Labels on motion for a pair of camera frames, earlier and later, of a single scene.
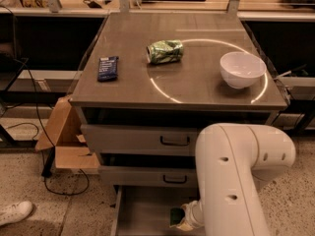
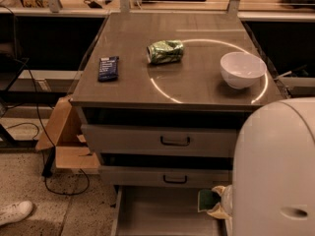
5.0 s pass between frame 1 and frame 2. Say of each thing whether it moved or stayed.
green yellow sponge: moved
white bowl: stayed
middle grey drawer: stayed
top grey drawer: stayed
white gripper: moved
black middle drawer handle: stayed
